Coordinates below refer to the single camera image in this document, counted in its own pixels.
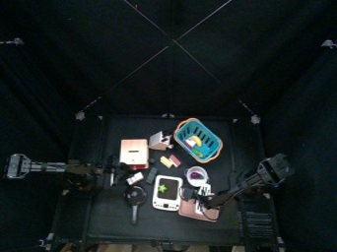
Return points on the wooden toy knife block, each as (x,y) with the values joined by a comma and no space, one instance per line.
(158,140)

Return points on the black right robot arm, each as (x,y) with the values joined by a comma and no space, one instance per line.
(259,177)

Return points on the dark rectangular toy block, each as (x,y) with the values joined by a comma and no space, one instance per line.
(152,175)

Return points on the white and red toy food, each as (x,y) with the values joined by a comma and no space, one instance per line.
(189,143)

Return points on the teal basket with orange rim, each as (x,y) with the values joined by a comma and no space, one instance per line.
(199,140)

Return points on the green toy vegetable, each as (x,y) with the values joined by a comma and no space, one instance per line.
(199,153)

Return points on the pink toy block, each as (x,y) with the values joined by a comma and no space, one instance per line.
(176,160)

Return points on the small dark toy piece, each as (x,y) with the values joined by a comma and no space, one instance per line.
(152,160)

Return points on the green starfruit top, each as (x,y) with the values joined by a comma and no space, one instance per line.
(162,188)

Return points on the black toy frying pan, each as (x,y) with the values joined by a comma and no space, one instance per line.
(134,196)

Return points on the yellow toy banana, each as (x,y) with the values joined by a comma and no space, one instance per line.
(199,141)

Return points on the grey frame corner bracket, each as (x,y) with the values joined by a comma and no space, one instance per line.
(256,119)
(328,43)
(80,115)
(17,41)

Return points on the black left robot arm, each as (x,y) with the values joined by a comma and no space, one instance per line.
(49,167)

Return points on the yellow toy block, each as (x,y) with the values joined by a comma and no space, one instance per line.
(166,161)

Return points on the white card with black print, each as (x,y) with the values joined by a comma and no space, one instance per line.
(205,189)

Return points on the white toy package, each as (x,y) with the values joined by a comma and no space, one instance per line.
(134,178)

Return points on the pink cutting board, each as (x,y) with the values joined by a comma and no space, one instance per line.
(193,211)

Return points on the white bowl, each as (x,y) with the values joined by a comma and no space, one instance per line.
(197,176)

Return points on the purple toy food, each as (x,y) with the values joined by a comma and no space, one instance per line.
(196,175)

